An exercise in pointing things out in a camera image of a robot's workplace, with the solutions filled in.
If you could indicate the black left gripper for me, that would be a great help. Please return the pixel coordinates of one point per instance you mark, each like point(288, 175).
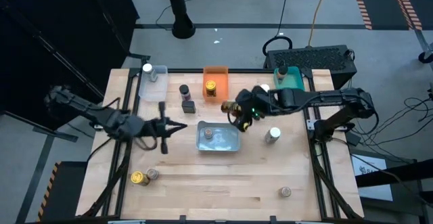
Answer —
point(150, 127)

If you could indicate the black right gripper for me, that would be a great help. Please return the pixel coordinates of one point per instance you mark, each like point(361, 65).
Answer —
point(262, 102)

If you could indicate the brown spice bottle yellow lid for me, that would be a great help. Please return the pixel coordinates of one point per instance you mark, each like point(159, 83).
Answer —
point(210, 88)
point(138, 178)
point(231, 107)

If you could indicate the dark green spice tin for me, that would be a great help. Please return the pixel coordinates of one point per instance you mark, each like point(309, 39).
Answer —
point(188, 106)

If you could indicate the white-label supplement bottle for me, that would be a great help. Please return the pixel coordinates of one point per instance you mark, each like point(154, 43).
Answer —
point(265, 88)

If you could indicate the small glass jar cork lid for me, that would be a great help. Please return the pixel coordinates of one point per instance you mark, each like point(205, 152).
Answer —
point(208, 133)
point(285, 191)

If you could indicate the purple-label spice bottle black lid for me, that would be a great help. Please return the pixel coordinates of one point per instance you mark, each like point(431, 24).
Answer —
point(184, 92)

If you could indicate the bagel seasoning jar white lid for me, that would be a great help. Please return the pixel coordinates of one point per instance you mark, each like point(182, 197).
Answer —
point(149, 71)
point(272, 134)

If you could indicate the small silver-lid jar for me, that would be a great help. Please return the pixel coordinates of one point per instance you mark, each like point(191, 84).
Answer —
point(152, 174)

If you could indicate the orange spice bottle black lid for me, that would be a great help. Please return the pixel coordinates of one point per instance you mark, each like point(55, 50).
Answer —
point(281, 71)

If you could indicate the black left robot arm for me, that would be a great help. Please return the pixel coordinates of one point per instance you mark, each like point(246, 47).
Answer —
point(84, 110)

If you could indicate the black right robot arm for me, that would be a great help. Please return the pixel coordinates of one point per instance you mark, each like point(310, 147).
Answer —
point(324, 97)

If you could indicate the orange plastic bin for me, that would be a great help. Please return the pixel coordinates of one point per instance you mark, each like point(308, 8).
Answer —
point(221, 82)

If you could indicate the pale grey plastic bin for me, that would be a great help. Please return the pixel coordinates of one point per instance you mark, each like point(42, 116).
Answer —
point(223, 141)

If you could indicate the clear plastic bin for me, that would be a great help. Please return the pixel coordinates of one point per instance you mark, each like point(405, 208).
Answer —
point(154, 90)

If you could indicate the teal plastic bin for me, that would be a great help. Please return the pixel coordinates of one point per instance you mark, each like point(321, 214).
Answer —
point(294, 80)

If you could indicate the black perforated equipment case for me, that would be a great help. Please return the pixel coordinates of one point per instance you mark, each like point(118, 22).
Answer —
point(311, 60)

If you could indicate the black power adapter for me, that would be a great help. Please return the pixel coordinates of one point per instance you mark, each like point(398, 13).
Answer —
point(353, 138)

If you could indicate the black ribbed pole stand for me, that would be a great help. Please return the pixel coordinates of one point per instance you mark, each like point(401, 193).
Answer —
point(179, 11)

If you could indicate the black plate with hazard stripes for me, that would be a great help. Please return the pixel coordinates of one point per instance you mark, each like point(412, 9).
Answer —
point(67, 190)

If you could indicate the white printed paper sign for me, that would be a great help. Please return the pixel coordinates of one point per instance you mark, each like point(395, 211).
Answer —
point(367, 164)

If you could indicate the black metal beam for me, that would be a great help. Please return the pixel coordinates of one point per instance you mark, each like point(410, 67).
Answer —
point(406, 171)

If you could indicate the black floor mat orange stripes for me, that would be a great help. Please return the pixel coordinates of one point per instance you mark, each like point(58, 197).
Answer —
point(382, 0)

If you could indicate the black caster wheel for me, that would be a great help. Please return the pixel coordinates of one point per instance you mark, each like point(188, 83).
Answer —
point(426, 57)

